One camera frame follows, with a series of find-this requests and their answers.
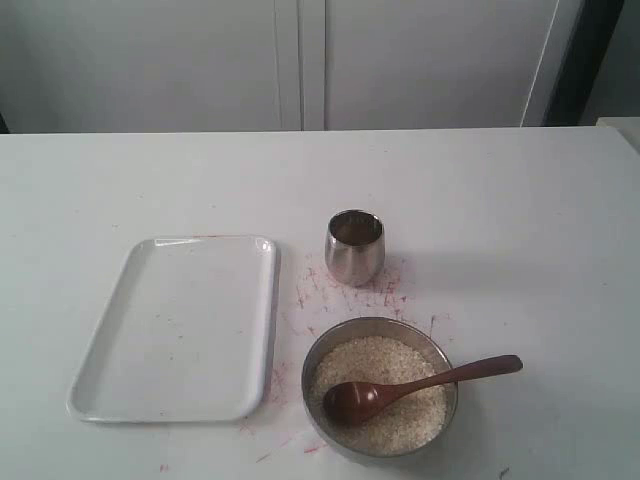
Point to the brown wooden spoon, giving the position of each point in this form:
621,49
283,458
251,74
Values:
354,403

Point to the stainless steel cup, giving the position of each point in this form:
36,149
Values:
355,247

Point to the steel bowl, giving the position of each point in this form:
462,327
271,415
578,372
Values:
365,327

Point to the beige granular grain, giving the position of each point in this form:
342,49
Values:
406,425

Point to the white rectangular plastic tray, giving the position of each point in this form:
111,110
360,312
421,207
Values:
186,336

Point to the white cabinet doors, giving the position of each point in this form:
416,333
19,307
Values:
169,66

